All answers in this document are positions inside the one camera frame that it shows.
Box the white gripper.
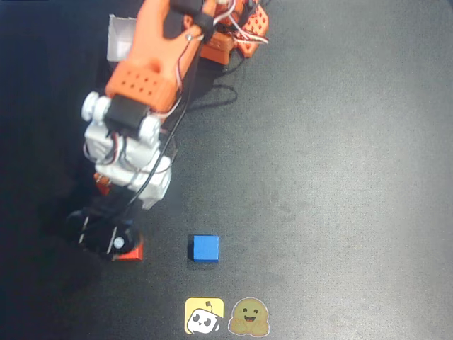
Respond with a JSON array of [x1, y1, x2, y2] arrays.
[[93, 154, 173, 210]]

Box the red cube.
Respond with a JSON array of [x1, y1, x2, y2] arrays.
[[113, 233, 145, 262]]

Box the orange robot base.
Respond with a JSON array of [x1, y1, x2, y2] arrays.
[[203, 0, 270, 67]]

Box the blue cube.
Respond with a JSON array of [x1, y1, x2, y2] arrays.
[[193, 234, 220, 264]]

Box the white cardboard box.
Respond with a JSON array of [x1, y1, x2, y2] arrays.
[[107, 13, 138, 63]]

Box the yellow robot sticker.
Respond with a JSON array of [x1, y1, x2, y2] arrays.
[[184, 297, 225, 335]]

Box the hugging face emoji sticker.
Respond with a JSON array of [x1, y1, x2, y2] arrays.
[[227, 297, 270, 336]]

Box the black camera cable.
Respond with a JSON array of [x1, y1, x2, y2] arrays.
[[79, 13, 239, 245]]

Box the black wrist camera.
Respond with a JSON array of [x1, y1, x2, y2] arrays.
[[65, 207, 141, 262]]

